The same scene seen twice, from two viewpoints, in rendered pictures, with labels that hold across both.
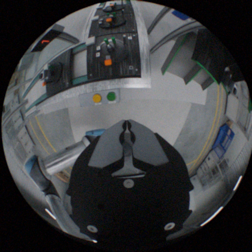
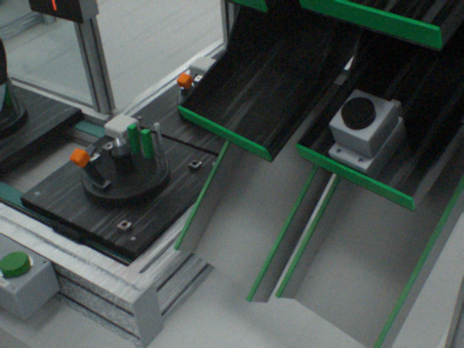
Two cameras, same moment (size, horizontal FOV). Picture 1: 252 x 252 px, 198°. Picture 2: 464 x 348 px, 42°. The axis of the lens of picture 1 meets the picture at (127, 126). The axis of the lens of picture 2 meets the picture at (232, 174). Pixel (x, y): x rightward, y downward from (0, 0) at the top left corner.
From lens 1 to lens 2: 0.69 m
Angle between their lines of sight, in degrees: 79
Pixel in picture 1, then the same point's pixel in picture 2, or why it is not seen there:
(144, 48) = not seen: hidden behind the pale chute
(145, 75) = (145, 264)
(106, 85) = (38, 241)
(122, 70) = (101, 226)
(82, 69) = not seen: hidden behind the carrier
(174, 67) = (231, 243)
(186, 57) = (273, 189)
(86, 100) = not seen: outside the picture
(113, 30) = (189, 131)
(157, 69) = (227, 315)
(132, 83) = (92, 269)
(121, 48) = (147, 175)
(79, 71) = (30, 185)
